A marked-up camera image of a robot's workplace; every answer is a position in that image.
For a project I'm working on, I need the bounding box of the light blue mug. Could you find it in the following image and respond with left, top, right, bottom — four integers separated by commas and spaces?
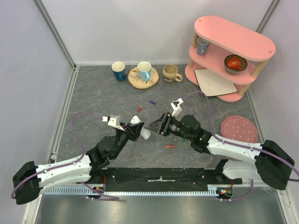
137, 62, 152, 82

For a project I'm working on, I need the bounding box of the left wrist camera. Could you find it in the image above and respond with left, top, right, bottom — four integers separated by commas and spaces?
102, 115, 125, 131

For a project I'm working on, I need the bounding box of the white cable duct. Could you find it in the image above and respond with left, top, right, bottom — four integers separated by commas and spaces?
44, 185, 220, 196

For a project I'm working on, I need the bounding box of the white square plate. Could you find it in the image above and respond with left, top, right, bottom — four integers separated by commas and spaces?
194, 69, 237, 97

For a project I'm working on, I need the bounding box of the pink three-tier shelf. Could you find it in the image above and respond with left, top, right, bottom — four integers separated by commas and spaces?
185, 15, 276, 103

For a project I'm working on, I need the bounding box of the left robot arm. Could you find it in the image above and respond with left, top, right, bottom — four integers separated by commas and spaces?
11, 122, 150, 205

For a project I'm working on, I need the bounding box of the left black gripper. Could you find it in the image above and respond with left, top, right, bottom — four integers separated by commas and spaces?
112, 121, 144, 159

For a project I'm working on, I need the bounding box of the dark blue mug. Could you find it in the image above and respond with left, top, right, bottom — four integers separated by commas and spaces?
112, 62, 127, 82

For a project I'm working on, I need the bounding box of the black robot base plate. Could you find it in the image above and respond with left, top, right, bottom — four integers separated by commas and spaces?
92, 167, 243, 192

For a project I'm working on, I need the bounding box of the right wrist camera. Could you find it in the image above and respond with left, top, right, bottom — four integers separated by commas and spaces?
171, 98, 183, 118

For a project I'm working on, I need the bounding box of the beige floral saucer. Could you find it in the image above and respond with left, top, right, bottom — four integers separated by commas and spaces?
128, 66, 159, 90

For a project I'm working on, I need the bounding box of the white remote control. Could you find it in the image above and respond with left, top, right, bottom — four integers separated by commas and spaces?
130, 115, 151, 140

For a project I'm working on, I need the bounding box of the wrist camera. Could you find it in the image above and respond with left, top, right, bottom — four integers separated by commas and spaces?
171, 98, 183, 118
102, 115, 125, 131

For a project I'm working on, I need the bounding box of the red cup in bowl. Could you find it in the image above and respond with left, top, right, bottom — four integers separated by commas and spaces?
226, 56, 241, 70

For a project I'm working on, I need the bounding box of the grey mug on shelf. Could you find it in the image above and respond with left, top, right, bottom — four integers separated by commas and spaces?
197, 37, 210, 55

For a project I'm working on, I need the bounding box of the pink dotted plate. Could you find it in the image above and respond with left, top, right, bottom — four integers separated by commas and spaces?
221, 115, 258, 143

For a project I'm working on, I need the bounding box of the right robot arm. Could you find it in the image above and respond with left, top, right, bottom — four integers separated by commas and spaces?
145, 112, 295, 190

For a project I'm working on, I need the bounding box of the beige ceramic mug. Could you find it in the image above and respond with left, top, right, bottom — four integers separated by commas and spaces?
162, 64, 183, 83

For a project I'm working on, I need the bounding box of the patterned dark bowl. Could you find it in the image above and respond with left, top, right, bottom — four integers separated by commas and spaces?
224, 55, 248, 74

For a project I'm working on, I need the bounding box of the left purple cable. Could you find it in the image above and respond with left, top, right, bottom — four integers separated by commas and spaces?
11, 112, 105, 199

